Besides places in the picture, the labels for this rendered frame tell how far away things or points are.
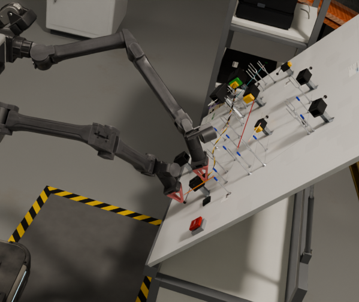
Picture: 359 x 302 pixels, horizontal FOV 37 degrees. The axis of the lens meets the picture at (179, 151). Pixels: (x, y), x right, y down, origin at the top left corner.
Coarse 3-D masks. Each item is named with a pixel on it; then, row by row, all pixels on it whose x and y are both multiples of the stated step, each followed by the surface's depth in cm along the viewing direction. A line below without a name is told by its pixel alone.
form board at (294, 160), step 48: (336, 48) 250; (240, 96) 296; (288, 96) 248; (336, 96) 213; (240, 144) 246; (288, 144) 211; (336, 144) 185; (192, 192) 244; (240, 192) 210; (288, 192) 185; (192, 240) 209
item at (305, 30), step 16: (320, 0) 322; (304, 16) 310; (320, 16) 272; (224, 32) 289; (240, 32) 287; (256, 32) 285; (272, 32) 286; (288, 32) 287; (304, 32) 291; (224, 48) 294; (304, 48) 284; (208, 96) 313; (208, 112) 319
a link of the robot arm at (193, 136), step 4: (196, 132) 220; (200, 132) 219; (188, 136) 219; (192, 136) 219; (196, 136) 218; (200, 136) 220; (188, 140) 218; (192, 140) 218; (196, 140) 218; (200, 140) 223; (188, 144) 219; (192, 144) 218; (196, 144) 219; (200, 144) 220; (188, 148) 220; (192, 148) 219; (196, 148) 219
